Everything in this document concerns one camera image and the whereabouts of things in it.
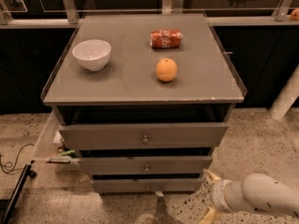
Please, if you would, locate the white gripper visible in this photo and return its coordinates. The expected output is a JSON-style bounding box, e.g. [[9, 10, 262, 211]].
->
[[199, 169, 246, 224]]

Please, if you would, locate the grey bottom drawer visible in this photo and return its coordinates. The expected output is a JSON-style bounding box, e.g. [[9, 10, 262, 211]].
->
[[91, 178, 203, 193]]

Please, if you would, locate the grey drawer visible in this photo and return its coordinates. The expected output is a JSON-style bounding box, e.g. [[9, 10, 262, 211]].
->
[[91, 178, 203, 193], [59, 122, 227, 150], [78, 156, 212, 175]]

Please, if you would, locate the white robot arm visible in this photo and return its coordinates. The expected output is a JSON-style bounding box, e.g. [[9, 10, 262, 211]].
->
[[199, 169, 299, 224]]

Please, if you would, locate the grey middle drawer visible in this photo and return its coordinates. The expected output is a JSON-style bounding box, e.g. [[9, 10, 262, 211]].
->
[[78, 156, 212, 175]]

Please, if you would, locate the grey drawer cabinet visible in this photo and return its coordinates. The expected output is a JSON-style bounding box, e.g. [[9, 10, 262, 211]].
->
[[42, 16, 246, 182]]

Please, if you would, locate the grey top drawer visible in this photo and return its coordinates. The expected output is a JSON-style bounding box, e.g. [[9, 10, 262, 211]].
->
[[59, 122, 227, 150]]

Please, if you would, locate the orange fruit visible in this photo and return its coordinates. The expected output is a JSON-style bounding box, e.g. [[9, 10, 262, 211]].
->
[[156, 59, 178, 82]]

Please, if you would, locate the red soda can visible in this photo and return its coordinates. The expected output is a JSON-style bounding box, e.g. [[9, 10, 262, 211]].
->
[[149, 28, 183, 49]]

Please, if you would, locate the white ceramic bowl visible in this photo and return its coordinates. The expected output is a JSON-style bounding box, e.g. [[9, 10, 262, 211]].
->
[[72, 39, 112, 71]]

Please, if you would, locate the small orange on ledge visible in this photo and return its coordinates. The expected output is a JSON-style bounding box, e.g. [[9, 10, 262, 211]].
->
[[291, 8, 299, 21]]

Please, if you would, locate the black stand leg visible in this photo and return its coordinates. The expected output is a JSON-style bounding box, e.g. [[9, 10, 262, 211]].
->
[[0, 162, 36, 224]]

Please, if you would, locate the white post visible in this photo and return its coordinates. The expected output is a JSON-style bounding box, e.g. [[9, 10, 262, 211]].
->
[[269, 64, 299, 120]]

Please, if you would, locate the metal window rail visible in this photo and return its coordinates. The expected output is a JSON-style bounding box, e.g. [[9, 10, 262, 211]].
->
[[0, 0, 299, 29]]

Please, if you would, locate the black cable on floor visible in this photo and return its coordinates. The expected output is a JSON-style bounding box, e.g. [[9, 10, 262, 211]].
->
[[0, 143, 36, 175]]

